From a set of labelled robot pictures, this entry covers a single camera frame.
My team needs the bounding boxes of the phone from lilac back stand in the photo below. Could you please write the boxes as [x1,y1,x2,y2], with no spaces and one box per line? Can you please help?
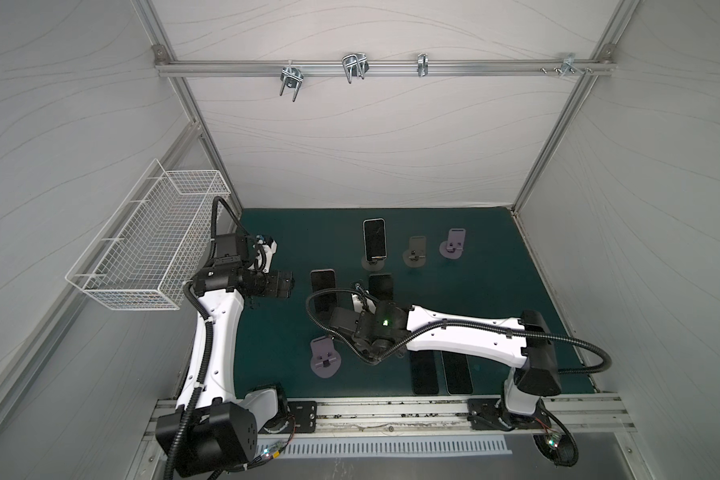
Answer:
[409,350,439,396]

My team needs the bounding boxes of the phone from grey stand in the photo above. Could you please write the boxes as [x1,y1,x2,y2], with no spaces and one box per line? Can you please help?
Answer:
[441,351,474,395]

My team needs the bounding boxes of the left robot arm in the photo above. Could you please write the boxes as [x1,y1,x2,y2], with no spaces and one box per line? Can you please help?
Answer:
[155,233,296,479]

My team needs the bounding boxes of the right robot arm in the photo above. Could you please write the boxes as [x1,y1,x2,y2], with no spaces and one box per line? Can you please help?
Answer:
[323,299,612,423]

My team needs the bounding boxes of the phone on wooden stand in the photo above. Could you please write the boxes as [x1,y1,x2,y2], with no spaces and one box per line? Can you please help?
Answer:
[368,273,394,301]

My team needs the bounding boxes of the lilac front phone stand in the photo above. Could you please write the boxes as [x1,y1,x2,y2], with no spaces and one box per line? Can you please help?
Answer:
[310,336,342,379]

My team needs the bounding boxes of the lilac phone stand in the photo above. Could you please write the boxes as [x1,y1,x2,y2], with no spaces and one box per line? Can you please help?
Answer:
[310,336,342,379]
[439,228,466,260]

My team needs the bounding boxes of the white round phone stand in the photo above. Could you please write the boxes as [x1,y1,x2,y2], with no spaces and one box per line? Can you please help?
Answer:
[361,257,385,272]

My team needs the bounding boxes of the pink phone on black stand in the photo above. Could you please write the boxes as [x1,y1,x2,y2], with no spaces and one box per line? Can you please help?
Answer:
[310,269,338,320]

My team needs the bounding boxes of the grey round phone stand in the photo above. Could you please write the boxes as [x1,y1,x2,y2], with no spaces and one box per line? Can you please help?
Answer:
[402,235,427,268]

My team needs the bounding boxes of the phone on white stand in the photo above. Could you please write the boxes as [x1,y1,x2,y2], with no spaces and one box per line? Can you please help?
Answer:
[362,218,387,263]

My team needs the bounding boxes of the lilac back phone stand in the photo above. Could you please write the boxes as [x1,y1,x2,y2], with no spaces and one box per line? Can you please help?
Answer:
[439,228,466,260]

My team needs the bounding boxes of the green table mat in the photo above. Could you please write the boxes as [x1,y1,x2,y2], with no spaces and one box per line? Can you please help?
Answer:
[234,208,564,398]

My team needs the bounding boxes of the metal clamp on crossbar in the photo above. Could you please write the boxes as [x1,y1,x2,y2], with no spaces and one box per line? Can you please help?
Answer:
[279,65,304,102]

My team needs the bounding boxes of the metal u-bolt on crossbar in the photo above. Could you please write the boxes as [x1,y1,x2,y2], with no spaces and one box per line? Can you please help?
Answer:
[341,52,369,84]

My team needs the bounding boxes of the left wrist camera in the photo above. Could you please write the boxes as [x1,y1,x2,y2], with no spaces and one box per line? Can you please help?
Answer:
[254,235,277,273]

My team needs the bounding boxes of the white wire basket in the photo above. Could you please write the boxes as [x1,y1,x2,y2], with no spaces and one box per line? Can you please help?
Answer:
[65,159,230,311]

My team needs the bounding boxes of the aluminium front rail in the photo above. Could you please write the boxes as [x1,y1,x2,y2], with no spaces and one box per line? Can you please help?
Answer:
[143,392,636,439]

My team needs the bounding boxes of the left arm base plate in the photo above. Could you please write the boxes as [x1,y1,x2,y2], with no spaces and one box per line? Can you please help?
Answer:
[274,401,317,434]

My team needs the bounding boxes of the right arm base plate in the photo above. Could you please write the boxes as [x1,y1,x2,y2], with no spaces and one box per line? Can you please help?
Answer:
[467,397,552,432]

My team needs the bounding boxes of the white slotted cable duct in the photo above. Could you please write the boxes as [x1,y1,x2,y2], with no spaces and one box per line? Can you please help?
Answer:
[279,434,512,459]

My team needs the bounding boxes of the aluminium crossbar rail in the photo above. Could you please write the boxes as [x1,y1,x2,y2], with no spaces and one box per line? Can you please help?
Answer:
[155,57,617,78]

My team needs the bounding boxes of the small metal bracket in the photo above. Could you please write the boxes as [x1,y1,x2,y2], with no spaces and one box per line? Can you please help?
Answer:
[417,53,429,78]

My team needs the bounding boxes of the metal bracket with bolts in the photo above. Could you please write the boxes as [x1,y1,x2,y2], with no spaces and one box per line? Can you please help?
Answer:
[540,54,593,78]

